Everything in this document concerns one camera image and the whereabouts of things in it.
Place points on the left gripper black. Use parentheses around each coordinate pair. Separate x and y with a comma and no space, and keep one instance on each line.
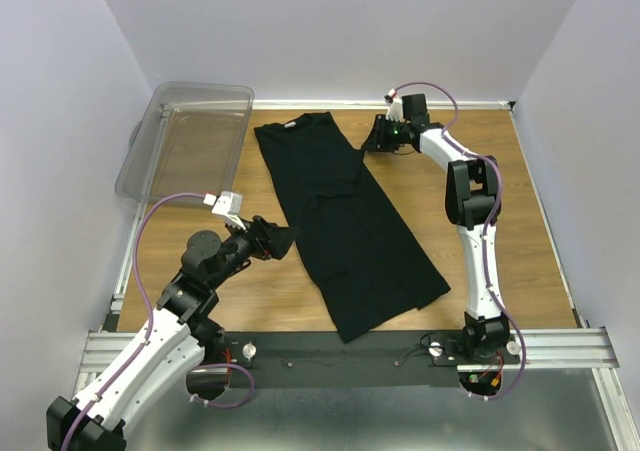
(267,238)

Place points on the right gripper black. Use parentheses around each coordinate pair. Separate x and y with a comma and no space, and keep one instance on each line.
(375,141)

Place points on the black t shirt blue logo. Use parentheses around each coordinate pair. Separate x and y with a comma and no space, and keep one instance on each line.
(353,243)

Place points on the clear plastic bin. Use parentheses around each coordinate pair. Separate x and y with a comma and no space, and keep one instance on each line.
(189,141)

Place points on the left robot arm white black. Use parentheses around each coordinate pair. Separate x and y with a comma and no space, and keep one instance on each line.
(174,339)

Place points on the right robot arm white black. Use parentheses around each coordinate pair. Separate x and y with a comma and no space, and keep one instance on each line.
(473,198)

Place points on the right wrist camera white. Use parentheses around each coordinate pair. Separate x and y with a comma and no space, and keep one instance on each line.
(394,106)

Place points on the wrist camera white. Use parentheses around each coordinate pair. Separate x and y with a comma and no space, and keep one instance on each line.
(394,106)
(226,206)

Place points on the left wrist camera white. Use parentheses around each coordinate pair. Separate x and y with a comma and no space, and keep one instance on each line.
(226,206)

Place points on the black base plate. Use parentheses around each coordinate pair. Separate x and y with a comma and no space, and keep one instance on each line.
(279,360)

